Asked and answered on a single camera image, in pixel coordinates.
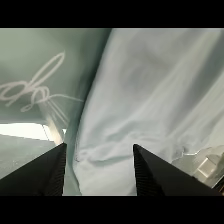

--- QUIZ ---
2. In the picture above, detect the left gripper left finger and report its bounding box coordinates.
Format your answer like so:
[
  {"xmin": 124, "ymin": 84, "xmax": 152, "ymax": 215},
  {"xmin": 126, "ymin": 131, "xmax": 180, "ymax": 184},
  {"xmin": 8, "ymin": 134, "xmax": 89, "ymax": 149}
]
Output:
[{"xmin": 0, "ymin": 142, "xmax": 68, "ymax": 197}]

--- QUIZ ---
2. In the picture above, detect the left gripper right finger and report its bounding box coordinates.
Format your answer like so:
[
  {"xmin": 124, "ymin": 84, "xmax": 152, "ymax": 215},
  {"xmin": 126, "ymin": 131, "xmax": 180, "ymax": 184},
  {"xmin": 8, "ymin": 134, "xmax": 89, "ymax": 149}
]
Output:
[{"xmin": 132, "ymin": 143, "xmax": 221, "ymax": 197}]

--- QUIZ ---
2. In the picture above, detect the light blue shirt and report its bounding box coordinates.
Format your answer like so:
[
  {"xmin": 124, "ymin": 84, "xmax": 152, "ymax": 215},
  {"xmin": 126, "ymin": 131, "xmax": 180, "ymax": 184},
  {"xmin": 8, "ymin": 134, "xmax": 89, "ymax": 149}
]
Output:
[{"xmin": 63, "ymin": 28, "xmax": 224, "ymax": 197}]

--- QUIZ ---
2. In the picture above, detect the silver frame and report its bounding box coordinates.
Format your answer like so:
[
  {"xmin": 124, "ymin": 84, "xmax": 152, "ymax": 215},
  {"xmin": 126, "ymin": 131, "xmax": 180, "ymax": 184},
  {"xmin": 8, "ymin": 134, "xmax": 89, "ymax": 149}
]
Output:
[{"xmin": 171, "ymin": 144, "xmax": 224, "ymax": 192}]

